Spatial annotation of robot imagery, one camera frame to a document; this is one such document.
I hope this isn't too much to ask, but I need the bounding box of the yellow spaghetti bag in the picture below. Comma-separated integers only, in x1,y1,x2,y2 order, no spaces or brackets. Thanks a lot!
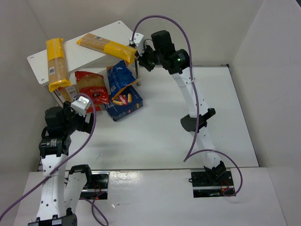
46,38,71,92
77,33,137,64

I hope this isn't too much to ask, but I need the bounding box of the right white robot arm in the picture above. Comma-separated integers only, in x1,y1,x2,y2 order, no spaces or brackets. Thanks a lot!
130,30,226,185

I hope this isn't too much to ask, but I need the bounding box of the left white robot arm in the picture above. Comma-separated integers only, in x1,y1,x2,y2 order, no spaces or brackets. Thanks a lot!
30,97,95,226

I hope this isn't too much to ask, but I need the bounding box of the blue pasta bag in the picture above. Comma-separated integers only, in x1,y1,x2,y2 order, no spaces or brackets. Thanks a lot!
107,60,137,100

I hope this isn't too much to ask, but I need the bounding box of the red pasta bag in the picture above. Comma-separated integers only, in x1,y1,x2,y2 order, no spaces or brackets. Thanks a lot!
58,71,110,111

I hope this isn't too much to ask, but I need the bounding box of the dark blue Barilla pasta box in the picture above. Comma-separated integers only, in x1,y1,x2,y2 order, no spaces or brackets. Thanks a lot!
104,86,143,121

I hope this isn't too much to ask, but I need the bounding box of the yellow spaghetti bag on shelf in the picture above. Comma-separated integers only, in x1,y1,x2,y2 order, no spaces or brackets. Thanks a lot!
46,38,71,92

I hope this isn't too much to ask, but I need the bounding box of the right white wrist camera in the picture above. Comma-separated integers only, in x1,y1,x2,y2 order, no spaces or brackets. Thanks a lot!
129,32,145,56

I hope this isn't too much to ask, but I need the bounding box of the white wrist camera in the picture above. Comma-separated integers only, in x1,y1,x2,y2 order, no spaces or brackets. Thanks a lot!
129,32,145,56
71,96,91,117

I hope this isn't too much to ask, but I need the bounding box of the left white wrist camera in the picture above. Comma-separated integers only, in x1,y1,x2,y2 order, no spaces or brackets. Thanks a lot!
71,96,91,117

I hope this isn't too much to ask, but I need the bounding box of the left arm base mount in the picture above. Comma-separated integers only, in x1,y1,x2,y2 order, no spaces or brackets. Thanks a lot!
80,170,110,201

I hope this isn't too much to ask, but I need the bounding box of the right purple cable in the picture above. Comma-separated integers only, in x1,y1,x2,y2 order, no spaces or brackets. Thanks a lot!
132,15,244,197

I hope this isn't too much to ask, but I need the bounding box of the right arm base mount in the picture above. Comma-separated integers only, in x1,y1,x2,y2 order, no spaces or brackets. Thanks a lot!
188,170,236,198

